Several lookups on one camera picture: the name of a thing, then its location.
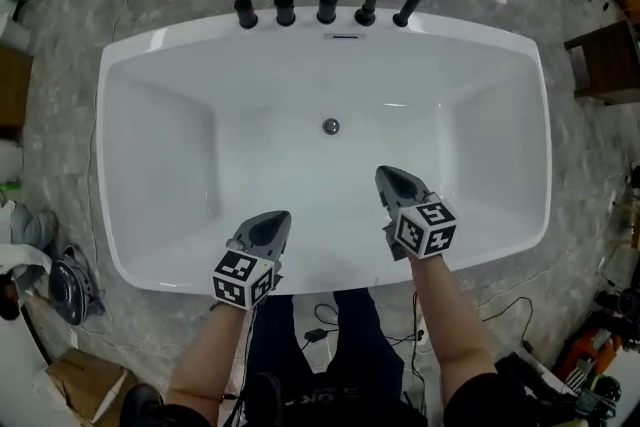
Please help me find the orange power tool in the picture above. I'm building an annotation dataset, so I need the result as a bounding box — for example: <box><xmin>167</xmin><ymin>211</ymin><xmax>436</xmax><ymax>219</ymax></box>
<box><xmin>558</xmin><ymin>328</ymin><xmax>624</xmax><ymax>384</ymax></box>

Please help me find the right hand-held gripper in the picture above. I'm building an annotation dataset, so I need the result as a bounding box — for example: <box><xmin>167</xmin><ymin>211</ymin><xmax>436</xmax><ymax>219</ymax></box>
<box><xmin>375</xmin><ymin>165</ymin><xmax>459</xmax><ymax>262</ymax></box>

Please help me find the black faucet knob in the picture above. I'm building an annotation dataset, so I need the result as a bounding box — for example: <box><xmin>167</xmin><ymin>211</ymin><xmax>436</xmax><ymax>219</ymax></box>
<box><xmin>273</xmin><ymin>0</ymin><xmax>297</xmax><ymax>27</ymax></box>
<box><xmin>316</xmin><ymin>0</ymin><xmax>339</xmax><ymax>25</ymax></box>
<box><xmin>233</xmin><ymin>0</ymin><xmax>259</xmax><ymax>30</ymax></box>

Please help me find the person's right forearm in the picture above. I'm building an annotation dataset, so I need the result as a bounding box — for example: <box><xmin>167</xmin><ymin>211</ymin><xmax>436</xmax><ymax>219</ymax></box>
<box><xmin>407</xmin><ymin>254</ymin><xmax>499</xmax><ymax>411</ymax></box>

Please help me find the black hand shower wand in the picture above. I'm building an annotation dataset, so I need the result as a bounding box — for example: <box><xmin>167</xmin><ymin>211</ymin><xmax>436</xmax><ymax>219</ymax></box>
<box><xmin>392</xmin><ymin>0</ymin><xmax>434</xmax><ymax>29</ymax></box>

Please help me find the person's left forearm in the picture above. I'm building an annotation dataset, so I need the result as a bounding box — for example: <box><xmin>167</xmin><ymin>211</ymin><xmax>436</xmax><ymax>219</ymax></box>
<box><xmin>164</xmin><ymin>302</ymin><xmax>251</xmax><ymax>411</ymax></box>

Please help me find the flat cardboard box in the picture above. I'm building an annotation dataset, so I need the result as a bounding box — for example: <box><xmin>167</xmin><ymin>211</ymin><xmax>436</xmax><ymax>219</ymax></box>
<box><xmin>45</xmin><ymin>347</ymin><xmax>140</xmax><ymax>422</ymax></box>

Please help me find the grey equipment backpack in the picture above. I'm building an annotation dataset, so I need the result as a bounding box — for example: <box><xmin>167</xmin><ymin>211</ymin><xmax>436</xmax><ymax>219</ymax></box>
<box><xmin>47</xmin><ymin>243</ymin><xmax>107</xmax><ymax>327</ymax></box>

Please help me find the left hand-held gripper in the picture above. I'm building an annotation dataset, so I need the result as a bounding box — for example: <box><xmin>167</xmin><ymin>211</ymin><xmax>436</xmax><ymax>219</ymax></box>
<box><xmin>213</xmin><ymin>211</ymin><xmax>292</xmax><ymax>311</ymax></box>

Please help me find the person's black printed t-shirt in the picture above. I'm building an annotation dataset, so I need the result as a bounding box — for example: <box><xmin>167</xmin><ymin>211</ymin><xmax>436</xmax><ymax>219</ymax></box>
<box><xmin>119</xmin><ymin>352</ymin><xmax>556</xmax><ymax>427</ymax></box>

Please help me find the dark wooden desk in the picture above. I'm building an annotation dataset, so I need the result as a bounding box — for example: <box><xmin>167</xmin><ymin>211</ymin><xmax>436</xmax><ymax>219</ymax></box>
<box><xmin>563</xmin><ymin>19</ymin><xmax>640</xmax><ymax>105</ymax></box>

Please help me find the white bathtub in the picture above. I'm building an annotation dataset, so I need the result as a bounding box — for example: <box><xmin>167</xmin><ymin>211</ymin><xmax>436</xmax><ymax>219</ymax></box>
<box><xmin>95</xmin><ymin>7</ymin><xmax>553</xmax><ymax>297</ymax></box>

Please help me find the large cardboard box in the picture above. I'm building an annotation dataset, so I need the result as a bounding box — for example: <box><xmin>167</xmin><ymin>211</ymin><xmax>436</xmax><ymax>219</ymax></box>
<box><xmin>0</xmin><ymin>45</ymin><xmax>35</xmax><ymax>132</ymax></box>

